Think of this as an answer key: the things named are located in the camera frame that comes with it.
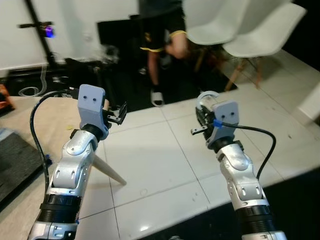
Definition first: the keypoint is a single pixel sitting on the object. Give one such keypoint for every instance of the clear plastic cup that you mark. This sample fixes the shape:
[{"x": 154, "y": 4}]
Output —
[{"x": 207, "y": 97}]

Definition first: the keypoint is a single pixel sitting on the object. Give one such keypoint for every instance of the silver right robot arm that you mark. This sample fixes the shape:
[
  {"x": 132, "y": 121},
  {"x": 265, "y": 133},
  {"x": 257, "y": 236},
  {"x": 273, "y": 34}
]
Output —
[{"x": 242, "y": 180}]

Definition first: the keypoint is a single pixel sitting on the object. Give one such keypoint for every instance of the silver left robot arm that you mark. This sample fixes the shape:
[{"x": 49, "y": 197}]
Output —
[{"x": 70, "y": 165}]

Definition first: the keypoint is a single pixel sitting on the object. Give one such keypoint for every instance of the black floor mat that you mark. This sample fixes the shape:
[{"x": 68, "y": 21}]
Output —
[{"x": 130, "y": 85}]

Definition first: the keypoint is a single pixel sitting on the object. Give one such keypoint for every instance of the white slipper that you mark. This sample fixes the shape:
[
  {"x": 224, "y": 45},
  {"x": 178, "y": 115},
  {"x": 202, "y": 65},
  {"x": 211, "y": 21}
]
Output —
[{"x": 157, "y": 97}]

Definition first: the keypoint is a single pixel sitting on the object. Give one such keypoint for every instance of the pale wooden table leg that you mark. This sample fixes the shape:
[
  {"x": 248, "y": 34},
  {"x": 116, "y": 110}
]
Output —
[{"x": 110, "y": 170}]

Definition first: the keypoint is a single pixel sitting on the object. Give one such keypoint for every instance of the black case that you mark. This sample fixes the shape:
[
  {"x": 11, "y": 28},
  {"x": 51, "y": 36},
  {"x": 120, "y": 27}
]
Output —
[{"x": 120, "y": 32}]

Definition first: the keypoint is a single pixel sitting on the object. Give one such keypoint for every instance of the person in black shorts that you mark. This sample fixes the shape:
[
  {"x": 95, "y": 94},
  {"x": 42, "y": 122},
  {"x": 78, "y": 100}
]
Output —
[{"x": 160, "y": 25}]

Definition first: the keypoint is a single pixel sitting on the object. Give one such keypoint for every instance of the white chair with wooden legs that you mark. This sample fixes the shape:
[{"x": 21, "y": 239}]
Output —
[
  {"x": 265, "y": 35},
  {"x": 220, "y": 20}
]

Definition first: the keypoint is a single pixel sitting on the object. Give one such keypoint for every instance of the dark grey table mat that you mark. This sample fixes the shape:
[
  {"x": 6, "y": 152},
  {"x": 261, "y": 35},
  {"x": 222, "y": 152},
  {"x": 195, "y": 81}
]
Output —
[{"x": 17, "y": 160}]

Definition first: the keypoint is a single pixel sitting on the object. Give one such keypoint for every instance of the device with purple light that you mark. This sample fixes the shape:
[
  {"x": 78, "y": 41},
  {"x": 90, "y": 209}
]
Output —
[{"x": 48, "y": 31}]

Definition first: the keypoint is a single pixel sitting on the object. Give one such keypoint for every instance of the white furniture piece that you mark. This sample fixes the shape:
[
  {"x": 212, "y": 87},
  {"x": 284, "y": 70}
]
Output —
[{"x": 311, "y": 102}]

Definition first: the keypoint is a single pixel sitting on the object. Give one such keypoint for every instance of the orange object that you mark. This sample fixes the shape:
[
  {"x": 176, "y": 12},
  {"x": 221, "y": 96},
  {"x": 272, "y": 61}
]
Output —
[{"x": 4, "y": 97}]

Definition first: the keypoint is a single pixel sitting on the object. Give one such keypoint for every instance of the black tripod stand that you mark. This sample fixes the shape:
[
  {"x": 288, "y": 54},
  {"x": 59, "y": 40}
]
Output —
[{"x": 42, "y": 30}]

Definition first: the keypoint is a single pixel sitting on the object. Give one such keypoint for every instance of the dark floor rug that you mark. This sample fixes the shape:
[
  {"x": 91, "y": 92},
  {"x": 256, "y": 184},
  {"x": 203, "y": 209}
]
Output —
[{"x": 295, "y": 205}]

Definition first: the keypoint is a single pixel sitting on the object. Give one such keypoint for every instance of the blue tape on mount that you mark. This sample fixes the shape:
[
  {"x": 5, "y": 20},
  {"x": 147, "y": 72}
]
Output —
[{"x": 217, "y": 121}]

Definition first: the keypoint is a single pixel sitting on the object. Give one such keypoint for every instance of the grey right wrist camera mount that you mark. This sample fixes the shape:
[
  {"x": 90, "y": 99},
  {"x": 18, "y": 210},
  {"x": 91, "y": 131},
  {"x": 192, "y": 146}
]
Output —
[{"x": 226, "y": 117}]

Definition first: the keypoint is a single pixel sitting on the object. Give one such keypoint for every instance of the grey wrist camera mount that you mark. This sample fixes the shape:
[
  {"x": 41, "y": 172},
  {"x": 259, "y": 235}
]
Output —
[
  {"x": 226, "y": 117},
  {"x": 91, "y": 107}
]

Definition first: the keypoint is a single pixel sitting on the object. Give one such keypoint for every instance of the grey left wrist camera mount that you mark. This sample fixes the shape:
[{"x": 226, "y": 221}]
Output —
[{"x": 91, "y": 107}]

